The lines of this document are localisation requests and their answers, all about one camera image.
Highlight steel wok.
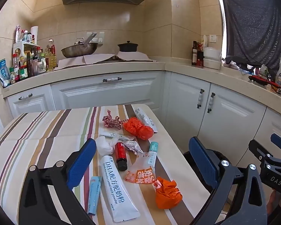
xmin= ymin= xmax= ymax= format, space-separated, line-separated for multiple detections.
xmin=61 ymin=33 xmax=99 ymax=59

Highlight beige stove cover cloth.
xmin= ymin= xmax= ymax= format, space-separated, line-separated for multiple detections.
xmin=54 ymin=53 xmax=157 ymax=71

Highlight white paper towel roll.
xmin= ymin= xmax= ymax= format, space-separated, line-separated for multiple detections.
xmin=30 ymin=26 xmax=38 ymax=45

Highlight large white powder pouch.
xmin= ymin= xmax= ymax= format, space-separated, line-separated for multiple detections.
xmin=100 ymin=155 xmax=141 ymax=223

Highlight dark window curtain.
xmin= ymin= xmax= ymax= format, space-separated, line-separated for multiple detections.
xmin=219 ymin=0 xmax=281 ymax=80

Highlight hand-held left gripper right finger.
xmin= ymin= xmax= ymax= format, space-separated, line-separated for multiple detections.
xmin=188 ymin=136 xmax=268 ymax=225

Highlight beige kitchen countertop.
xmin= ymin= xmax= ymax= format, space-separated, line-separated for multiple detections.
xmin=1 ymin=60 xmax=281 ymax=118

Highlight striped tablecloth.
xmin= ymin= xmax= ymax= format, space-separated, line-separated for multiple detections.
xmin=0 ymin=103 xmax=216 ymax=225

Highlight white green-print tube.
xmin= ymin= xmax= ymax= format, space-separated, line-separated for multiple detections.
xmin=99 ymin=132 xmax=129 ymax=141

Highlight clear bag with orange print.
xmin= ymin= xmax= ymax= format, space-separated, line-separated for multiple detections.
xmin=125 ymin=152 xmax=156 ymax=185

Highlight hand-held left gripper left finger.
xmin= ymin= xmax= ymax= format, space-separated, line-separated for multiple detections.
xmin=18 ymin=138 xmax=97 ymax=225

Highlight black cooking pot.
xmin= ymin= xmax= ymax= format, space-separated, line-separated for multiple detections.
xmin=117 ymin=40 xmax=138 ymax=52

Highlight red power strip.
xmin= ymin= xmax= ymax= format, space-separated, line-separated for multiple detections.
xmin=248 ymin=75 xmax=281 ymax=88

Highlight black power cable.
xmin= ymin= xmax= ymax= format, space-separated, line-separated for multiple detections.
xmin=268 ymin=84 xmax=281 ymax=98

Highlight long white printed packet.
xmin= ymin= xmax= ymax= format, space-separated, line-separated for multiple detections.
xmin=133 ymin=108 xmax=158 ymax=134

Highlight yellow cooking oil bottle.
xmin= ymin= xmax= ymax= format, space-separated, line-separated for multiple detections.
xmin=46 ymin=39 xmax=57 ymax=72

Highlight orange plastic bag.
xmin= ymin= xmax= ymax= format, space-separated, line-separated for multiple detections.
xmin=153 ymin=177 xmax=183 ymax=209

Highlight double white wall outlet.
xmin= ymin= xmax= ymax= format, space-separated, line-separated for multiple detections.
xmin=87 ymin=31 xmax=105 ymax=45

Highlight white spray bottle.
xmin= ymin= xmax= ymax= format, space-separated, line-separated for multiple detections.
xmin=275 ymin=57 xmax=281 ymax=86

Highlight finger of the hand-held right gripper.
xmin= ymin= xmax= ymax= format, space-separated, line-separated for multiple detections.
xmin=270 ymin=133 xmax=281 ymax=154
xmin=248 ymin=139 xmax=281 ymax=168

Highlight light blue sachet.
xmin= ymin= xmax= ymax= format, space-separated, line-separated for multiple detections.
xmin=87 ymin=176 xmax=102 ymax=216

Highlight white cabinet door handle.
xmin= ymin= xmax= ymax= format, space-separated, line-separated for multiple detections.
xmin=197 ymin=89 xmax=205 ymax=109
xmin=207 ymin=92 xmax=215 ymax=113

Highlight group of condiment bottles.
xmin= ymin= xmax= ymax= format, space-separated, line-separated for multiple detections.
xmin=9 ymin=25 xmax=48 ymax=83

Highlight dark glass bottle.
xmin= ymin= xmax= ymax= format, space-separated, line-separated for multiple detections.
xmin=191 ymin=41 xmax=197 ymax=66

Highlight red checked ribbon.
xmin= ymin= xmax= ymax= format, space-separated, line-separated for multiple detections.
xmin=102 ymin=109 xmax=128 ymax=130

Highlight small red bottle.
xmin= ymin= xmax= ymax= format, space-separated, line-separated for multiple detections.
xmin=115 ymin=142 xmax=128 ymax=171

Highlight blue and white bags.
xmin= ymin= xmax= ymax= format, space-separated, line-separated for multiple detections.
xmin=0 ymin=59 xmax=11 ymax=88

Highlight white kitchen cabinets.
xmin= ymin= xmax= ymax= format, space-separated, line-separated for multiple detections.
xmin=6 ymin=70 xmax=281 ymax=169

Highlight teal and white tube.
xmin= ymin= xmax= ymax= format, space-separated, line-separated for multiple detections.
xmin=146 ymin=142 xmax=160 ymax=169

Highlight red box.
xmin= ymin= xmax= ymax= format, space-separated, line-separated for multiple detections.
xmin=197 ymin=42 xmax=205 ymax=67

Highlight person's right hand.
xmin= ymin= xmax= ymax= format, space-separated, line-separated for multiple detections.
xmin=267 ymin=189 xmax=281 ymax=216

